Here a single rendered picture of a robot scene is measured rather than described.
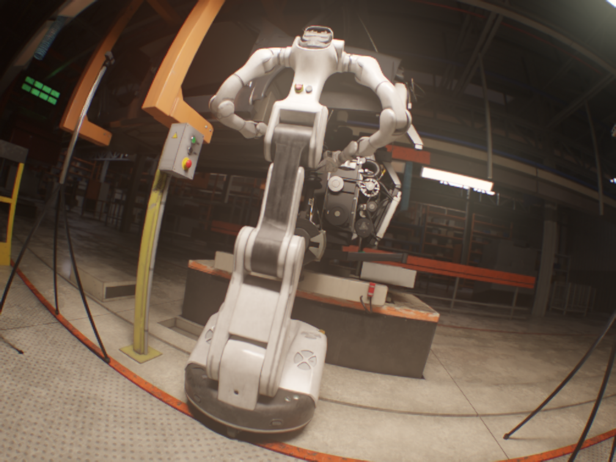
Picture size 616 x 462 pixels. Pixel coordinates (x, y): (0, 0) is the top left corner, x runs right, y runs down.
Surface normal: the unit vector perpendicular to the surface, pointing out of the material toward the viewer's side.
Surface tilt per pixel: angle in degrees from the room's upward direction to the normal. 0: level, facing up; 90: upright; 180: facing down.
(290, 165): 95
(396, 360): 90
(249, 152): 110
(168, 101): 90
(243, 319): 64
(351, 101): 90
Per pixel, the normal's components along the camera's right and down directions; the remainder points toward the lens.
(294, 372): 0.08, -0.83
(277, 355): 0.00, -0.43
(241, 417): 0.04, -0.07
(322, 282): -0.19, -0.09
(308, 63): -0.17, 0.51
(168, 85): 0.96, 0.17
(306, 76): -0.14, 0.32
